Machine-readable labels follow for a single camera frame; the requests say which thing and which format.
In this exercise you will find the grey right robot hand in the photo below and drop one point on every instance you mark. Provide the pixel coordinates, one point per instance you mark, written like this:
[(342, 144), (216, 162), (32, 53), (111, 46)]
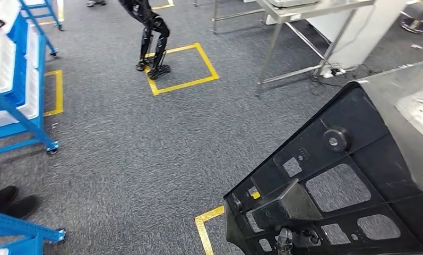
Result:
[(284, 243)]

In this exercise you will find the black plastic plate frame part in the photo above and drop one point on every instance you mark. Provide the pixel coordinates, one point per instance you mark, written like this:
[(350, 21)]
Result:
[(366, 116)]

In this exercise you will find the blue metal shelf rack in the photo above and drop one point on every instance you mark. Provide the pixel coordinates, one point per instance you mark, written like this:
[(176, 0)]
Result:
[(39, 21), (32, 130), (21, 232)]

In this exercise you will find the white power strip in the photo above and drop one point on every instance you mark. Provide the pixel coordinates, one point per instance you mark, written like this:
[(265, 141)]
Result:
[(332, 72)]

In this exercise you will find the white cabinet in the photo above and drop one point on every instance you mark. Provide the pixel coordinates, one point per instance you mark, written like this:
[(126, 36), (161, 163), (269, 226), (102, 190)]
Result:
[(359, 35)]

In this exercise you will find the stainless steel table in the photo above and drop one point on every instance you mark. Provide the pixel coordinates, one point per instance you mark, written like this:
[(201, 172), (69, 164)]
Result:
[(278, 14), (214, 14)]

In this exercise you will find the black humanoid robot legs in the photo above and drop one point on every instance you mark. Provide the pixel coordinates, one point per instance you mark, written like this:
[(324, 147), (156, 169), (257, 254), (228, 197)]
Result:
[(155, 35)]

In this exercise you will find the person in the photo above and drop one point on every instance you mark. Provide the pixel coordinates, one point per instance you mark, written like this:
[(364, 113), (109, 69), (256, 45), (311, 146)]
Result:
[(7, 200)]

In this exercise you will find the white plastic tray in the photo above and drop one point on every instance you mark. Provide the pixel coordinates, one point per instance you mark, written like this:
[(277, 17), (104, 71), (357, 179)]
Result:
[(32, 70)]

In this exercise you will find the blue plastic bin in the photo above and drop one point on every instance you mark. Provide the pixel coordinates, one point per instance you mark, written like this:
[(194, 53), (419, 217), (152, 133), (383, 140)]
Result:
[(19, 52)]

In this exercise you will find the white plastic bin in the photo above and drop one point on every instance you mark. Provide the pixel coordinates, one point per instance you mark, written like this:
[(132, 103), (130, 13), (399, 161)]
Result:
[(0, 63)]

